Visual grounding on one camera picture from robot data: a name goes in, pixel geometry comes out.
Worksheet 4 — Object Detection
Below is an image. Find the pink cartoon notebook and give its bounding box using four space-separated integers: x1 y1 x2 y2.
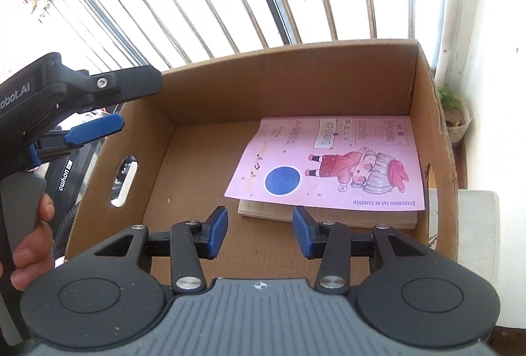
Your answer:
224 115 426 232

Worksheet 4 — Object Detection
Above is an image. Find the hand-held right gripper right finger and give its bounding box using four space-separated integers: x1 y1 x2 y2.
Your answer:
293 206 426 293

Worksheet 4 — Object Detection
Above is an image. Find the brown cardboard box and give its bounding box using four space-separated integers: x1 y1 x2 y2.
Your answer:
63 37 460 291

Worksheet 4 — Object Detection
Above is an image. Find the white stone ledge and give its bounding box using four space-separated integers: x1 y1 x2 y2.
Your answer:
427 189 500 326

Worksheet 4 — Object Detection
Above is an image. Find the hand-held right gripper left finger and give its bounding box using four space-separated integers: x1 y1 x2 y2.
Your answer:
94 206 229 293

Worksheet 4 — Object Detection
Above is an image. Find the small potted plant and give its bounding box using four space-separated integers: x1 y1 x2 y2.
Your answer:
437 85 473 145

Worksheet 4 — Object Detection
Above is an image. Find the person's left hand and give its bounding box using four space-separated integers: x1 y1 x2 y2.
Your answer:
10 191 57 292

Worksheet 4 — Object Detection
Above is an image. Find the white vertical pipe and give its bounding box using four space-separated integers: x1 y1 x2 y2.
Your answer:
434 0 463 82

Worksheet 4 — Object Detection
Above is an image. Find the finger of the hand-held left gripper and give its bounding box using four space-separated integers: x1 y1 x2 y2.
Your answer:
27 113 125 168
58 66 163 112

